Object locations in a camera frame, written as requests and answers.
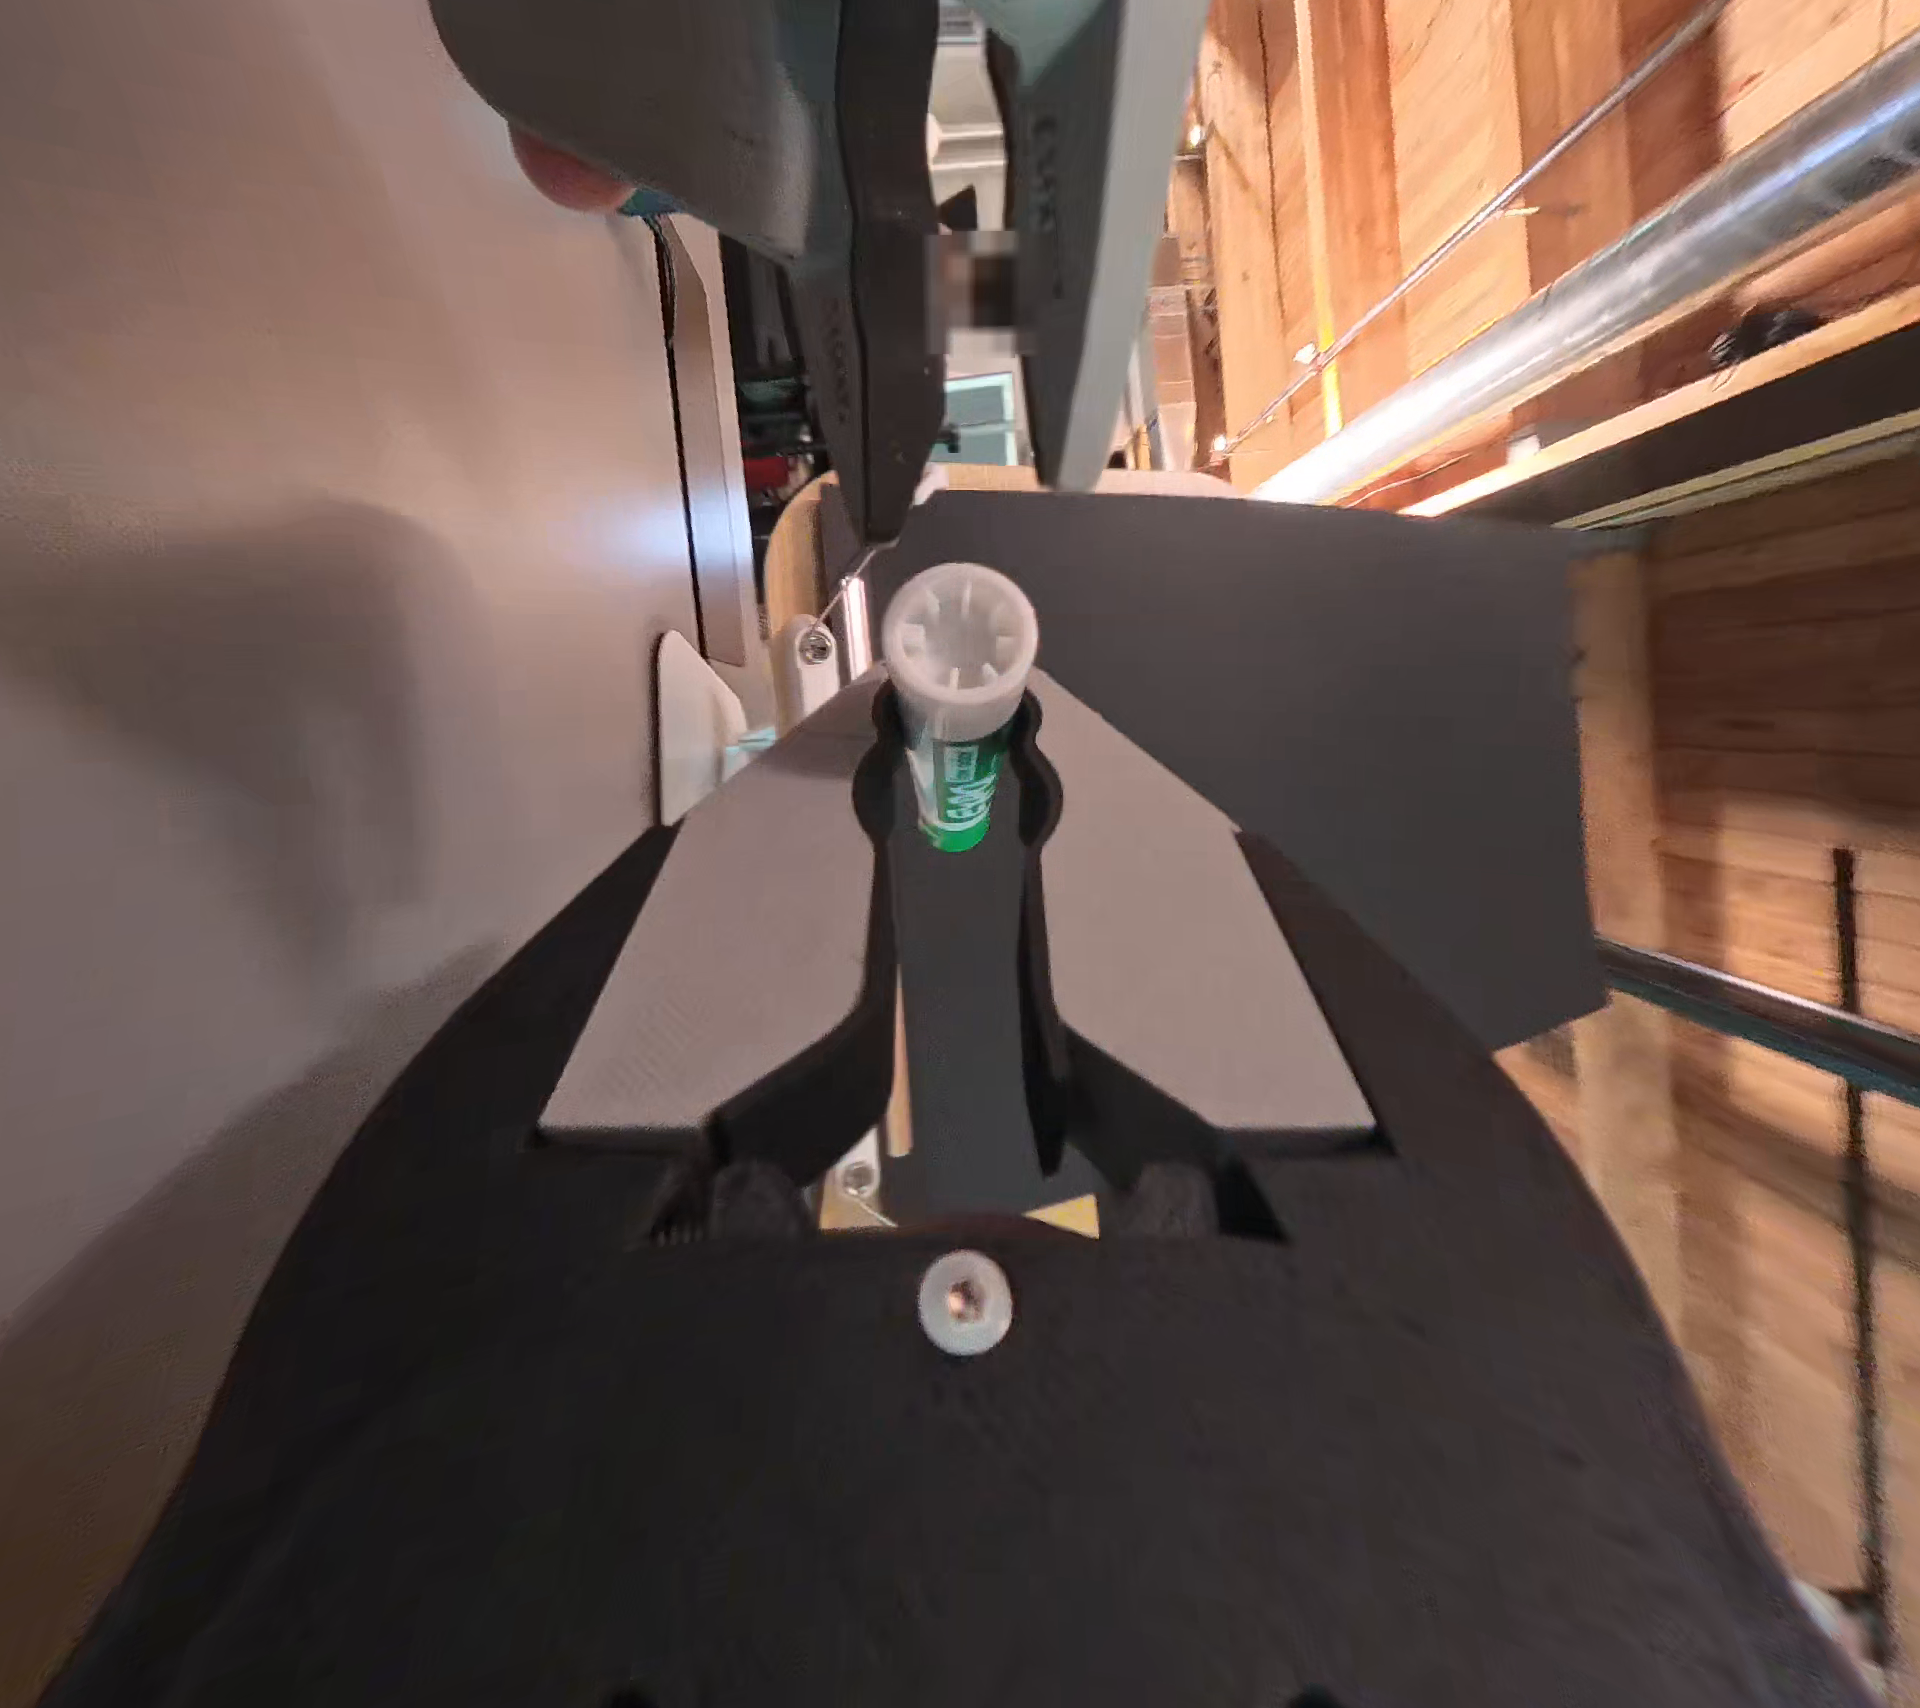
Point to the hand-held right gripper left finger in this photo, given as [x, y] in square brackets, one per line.
[721, 988]

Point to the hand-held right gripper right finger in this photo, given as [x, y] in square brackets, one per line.
[1200, 988]

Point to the black computer monitor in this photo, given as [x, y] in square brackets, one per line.
[1350, 719]

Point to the black ceiling rail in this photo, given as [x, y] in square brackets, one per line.
[1770, 1012]

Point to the silver ventilation duct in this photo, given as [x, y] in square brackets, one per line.
[1621, 268]

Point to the green tube with white cap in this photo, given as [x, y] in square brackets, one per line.
[960, 658]

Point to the person's left hand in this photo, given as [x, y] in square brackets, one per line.
[570, 165]

